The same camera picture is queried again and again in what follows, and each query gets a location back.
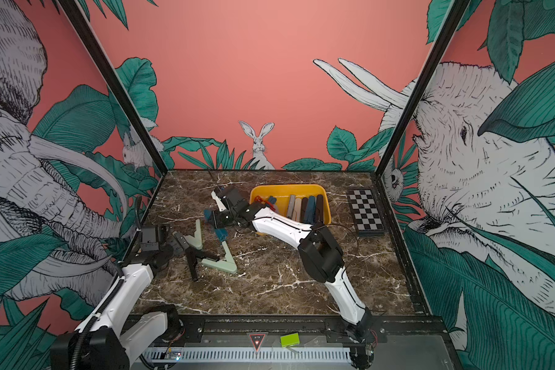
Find black frame post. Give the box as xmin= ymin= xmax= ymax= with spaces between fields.
xmin=58 ymin=0 xmax=168 ymax=177
xmin=376 ymin=0 xmax=470 ymax=177

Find black white checkerboard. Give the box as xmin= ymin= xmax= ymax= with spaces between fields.
xmin=347 ymin=188 xmax=385 ymax=236

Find green sticky note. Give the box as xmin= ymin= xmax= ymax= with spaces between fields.
xmin=280 ymin=332 xmax=301 ymax=348

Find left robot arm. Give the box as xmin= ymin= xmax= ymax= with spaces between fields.
xmin=49 ymin=226 xmax=185 ymax=369

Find yellow plastic storage tray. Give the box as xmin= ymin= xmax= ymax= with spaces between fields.
xmin=249 ymin=183 xmax=331 ymax=225

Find black pliers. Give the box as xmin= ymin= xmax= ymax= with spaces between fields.
xmin=300 ymin=197 xmax=308 ymax=223
xmin=314 ymin=194 xmax=325 ymax=224
xmin=185 ymin=247 xmax=220 ymax=282

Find black frame post right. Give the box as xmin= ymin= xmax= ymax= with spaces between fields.
xmin=376 ymin=0 xmax=470 ymax=177

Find red plastic tool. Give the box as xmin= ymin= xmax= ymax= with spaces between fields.
xmin=254 ymin=196 xmax=274 ymax=210

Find black frame post left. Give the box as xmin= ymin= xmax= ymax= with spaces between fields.
xmin=58 ymin=0 xmax=168 ymax=177

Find beige pliers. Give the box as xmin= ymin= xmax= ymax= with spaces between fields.
xmin=292 ymin=198 xmax=302 ymax=222

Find black mounting rail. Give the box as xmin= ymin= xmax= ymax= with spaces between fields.
xmin=174 ymin=314 xmax=448 ymax=345

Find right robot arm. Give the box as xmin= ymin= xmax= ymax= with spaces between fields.
xmin=211 ymin=186 xmax=372 ymax=328

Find grey pliers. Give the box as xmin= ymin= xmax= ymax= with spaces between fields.
xmin=286 ymin=194 xmax=296 ymax=219

